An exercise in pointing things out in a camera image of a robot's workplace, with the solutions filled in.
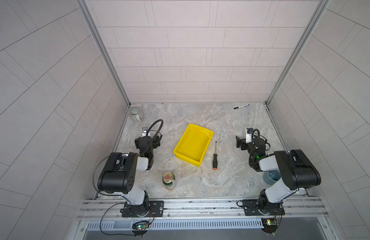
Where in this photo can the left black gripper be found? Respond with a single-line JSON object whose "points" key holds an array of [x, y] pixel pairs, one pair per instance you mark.
{"points": [[156, 142]]}

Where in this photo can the black marker pen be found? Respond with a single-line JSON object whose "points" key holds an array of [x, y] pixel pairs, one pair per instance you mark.
{"points": [[239, 107]]}

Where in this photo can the yellow plastic bin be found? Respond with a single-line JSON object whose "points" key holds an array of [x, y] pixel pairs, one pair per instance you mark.
{"points": [[193, 144]]}

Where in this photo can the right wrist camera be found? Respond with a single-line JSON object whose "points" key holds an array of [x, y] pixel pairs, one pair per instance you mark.
{"points": [[249, 135]]}

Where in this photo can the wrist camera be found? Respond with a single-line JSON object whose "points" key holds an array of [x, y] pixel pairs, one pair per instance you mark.
{"points": [[249, 135], [144, 131]]}

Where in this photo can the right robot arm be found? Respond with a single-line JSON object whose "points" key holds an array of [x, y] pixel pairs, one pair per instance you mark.
{"points": [[296, 170]]}

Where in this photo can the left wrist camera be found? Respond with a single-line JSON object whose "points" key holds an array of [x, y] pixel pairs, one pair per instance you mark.
{"points": [[144, 131]]}

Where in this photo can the blue-grey cup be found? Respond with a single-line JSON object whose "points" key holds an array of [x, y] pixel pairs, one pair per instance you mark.
{"points": [[271, 177]]}

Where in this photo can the controller board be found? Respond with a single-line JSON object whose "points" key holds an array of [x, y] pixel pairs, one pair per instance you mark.
{"points": [[270, 225], [141, 226]]}

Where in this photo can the aluminium mounting rail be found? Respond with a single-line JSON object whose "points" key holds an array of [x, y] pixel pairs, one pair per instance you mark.
{"points": [[195, 214]]}

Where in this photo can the left controller board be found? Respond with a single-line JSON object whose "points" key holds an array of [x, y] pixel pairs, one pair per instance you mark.
{"points": [[141, 226]]}

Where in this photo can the black orange-tipped screwdriver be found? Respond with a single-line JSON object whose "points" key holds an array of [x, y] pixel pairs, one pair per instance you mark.
{"points": [[215, 159]]}

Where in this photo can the right controller board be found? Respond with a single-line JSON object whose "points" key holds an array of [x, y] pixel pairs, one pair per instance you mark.
{"points": [[270, 225]]}

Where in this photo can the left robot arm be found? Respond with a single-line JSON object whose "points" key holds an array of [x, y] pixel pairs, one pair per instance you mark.
{"points": [[118, 177]]}

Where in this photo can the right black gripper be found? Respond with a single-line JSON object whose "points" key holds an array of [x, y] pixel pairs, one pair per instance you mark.
{"points": [[238, 142]]}

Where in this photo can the green drink can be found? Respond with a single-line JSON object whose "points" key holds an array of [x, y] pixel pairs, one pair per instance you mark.
{"points": [[168, 179]]}

